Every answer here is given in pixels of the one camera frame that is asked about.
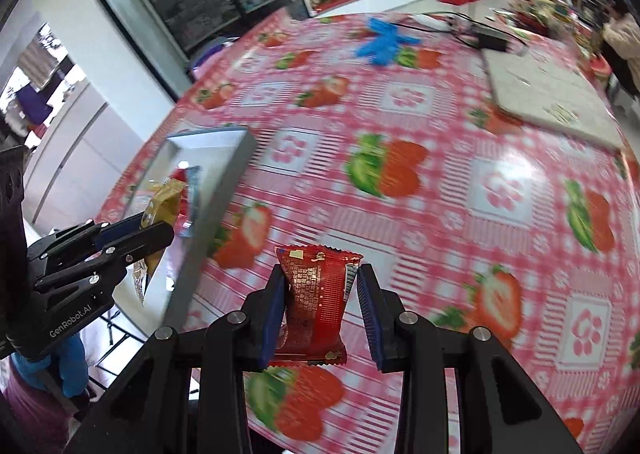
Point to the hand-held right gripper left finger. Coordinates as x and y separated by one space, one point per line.
270 321

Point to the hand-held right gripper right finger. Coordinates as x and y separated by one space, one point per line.
370 319

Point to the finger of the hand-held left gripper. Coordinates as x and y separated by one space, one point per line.
117 231
150 236

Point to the gold snack packet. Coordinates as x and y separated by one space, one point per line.
165 204

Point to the plain red snack packet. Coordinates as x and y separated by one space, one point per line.
312 304

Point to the grey cardboard box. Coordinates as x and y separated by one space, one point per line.
220 194

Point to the person's left forearm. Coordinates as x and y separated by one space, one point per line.
30 414

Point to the person's left hand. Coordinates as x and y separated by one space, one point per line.
72 364

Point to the blue disposable gloves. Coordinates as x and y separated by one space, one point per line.
387 41

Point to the white folded mat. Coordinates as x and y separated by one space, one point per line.
545 94

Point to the black power adapter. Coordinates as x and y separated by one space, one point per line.
492 40

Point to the red round side table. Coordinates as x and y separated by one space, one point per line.
601 68

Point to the pile of gift boxes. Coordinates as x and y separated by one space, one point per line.
550 14

